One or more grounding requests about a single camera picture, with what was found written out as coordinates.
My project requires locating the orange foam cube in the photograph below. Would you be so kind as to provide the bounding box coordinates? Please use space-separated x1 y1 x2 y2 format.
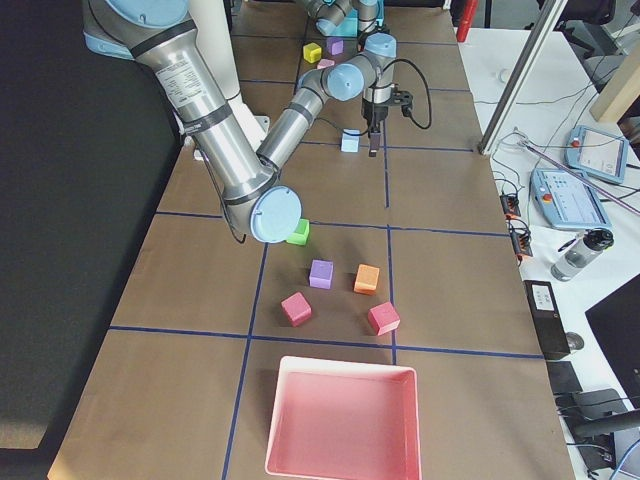
353 264 380 295

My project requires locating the light blue foam cube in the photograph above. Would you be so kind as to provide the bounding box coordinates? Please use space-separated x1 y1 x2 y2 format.
340 129 361 153

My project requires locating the purple foam cube near tray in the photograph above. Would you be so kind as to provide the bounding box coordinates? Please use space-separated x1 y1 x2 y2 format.
326 37 344 56

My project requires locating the clear water bottle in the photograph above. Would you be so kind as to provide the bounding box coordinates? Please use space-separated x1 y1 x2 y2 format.
550 228 614 282

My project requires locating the pink plastic tray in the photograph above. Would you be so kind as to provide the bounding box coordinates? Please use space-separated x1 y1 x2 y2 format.
265 356 422 479

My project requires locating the metal rod stand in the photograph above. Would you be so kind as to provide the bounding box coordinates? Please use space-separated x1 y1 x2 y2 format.
508 128 640 216

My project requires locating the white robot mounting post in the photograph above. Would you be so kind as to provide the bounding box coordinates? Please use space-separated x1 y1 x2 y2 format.
188 0 270 150

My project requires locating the blue teach pendant far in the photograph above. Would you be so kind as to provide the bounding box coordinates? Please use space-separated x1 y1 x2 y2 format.
565 125 629 185

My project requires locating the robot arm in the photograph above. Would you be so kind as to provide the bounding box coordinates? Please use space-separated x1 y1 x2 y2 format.
296 0 384 37
82 1 396 243

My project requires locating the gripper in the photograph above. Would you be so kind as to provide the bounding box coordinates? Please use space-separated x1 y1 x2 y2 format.
361 85 393 157

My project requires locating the dark pink foam cube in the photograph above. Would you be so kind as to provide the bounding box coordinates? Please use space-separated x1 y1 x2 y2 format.
280 292 313 327

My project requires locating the red cylinder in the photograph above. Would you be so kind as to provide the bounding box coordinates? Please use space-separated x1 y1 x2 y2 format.
456 0 478 43

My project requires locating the blue teach pendant near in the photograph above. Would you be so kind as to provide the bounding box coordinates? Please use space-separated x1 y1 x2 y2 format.
531 168 612 230

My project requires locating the green foam cube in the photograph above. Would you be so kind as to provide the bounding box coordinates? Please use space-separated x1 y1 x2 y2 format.
286 218 310 246

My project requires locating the teal plastic tray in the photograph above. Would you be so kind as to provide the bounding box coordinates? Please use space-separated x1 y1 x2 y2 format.
316 17 359 38

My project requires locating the black box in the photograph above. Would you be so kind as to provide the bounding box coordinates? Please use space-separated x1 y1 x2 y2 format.
523 280 570 361

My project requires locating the light pink foam cube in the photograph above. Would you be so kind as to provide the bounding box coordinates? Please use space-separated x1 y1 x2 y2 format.
316 59 335 69

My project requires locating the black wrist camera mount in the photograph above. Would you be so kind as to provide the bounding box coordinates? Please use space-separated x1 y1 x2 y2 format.
389 90 413 118

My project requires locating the aluminium frame post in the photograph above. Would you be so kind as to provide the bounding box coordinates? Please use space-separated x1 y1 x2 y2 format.
478 0 568 155

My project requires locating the yellow foam cube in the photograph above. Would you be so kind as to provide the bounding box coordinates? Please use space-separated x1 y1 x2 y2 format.
302 42 322 64

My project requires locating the blue teach pendant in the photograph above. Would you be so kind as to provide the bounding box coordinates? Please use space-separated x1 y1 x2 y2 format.
531 168 612 230
565 125 629 185

